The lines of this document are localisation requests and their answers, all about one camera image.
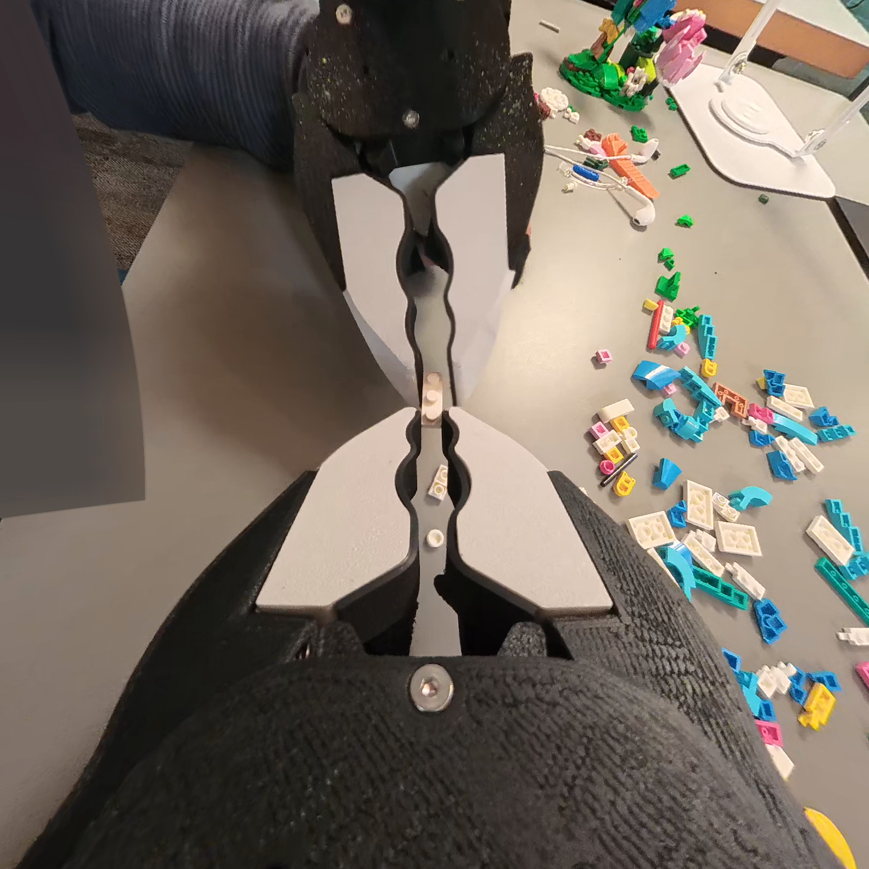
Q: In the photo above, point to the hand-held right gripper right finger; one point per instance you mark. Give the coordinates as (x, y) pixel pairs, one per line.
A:
(523, 536)

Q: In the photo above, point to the white round lego flower piece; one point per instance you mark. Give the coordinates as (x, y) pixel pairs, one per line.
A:
(553, 100)

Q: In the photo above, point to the white flat tray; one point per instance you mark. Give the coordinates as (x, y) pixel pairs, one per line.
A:
(753, 146)

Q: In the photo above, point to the person's left forearm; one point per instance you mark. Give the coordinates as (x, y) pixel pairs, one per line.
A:
(176, 68)

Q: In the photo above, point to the brown wooden board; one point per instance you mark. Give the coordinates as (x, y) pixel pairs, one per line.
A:
(787, 37)

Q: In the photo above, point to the small white lego brick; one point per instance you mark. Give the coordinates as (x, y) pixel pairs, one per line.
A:
(438, 483)

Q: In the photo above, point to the yellow round object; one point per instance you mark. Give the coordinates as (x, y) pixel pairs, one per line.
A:
(832, 838)

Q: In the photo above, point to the pile of loose lego bricks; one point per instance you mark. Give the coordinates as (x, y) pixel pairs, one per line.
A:
(733, 516)

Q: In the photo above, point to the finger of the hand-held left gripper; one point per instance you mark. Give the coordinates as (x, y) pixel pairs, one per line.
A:
(366, 251)
(478, 258)

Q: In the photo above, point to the tan lego plate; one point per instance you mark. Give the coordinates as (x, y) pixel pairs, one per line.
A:
(432, 404)

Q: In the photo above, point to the clear acrylic stand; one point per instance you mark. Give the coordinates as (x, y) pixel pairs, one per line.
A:
(740, 64)

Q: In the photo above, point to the lego flower model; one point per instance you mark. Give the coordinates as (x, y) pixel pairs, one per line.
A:
(611, 64)

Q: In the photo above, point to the orange lego brick separator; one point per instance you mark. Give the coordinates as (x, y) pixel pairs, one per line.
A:
(630, 170)

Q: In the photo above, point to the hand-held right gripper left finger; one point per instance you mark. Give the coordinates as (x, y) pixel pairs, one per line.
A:
(339, 529)

